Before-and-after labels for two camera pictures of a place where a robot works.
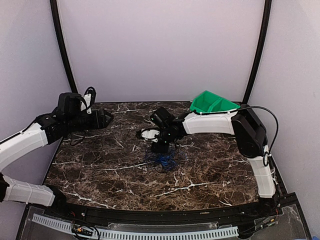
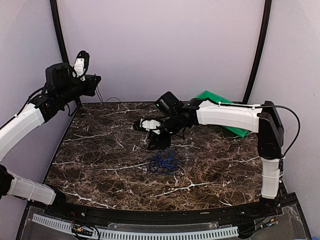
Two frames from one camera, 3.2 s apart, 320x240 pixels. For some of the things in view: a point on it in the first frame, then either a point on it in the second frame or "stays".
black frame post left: [55, 11] stays
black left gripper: [102, 123] -> [92, 84]
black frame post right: [267, 13] stays
